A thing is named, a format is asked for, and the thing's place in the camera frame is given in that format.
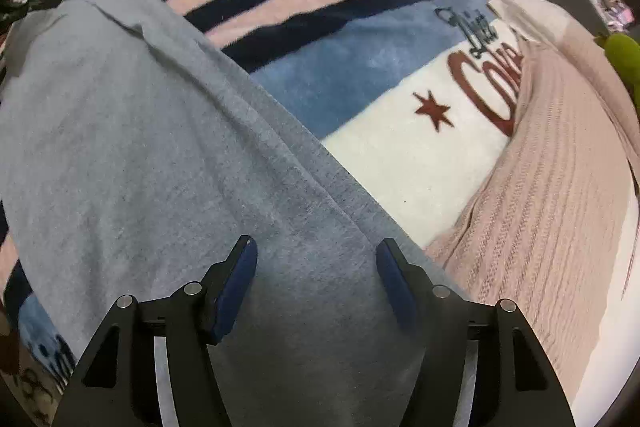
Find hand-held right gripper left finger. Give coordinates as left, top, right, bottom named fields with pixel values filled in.
left=52, top=235, right=259, bottom=427

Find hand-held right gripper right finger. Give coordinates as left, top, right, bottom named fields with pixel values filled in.
left=376, top=238, right=577, bottom=427

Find grey pants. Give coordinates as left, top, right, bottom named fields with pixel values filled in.
left=0, top=0, right=476, bottom=427

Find green plush toy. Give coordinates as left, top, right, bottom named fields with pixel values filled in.
left=594, top=32, right=640, bottom=100

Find pink knitted sweater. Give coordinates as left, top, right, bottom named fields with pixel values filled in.
left=425, top=0, right=640, bottom=388

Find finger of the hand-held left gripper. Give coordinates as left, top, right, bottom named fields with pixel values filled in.
left=0, top=0, right=65, bottom=26

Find striped printed blanket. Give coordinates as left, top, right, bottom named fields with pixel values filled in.
left=0, top=0, right=531, bottom=425

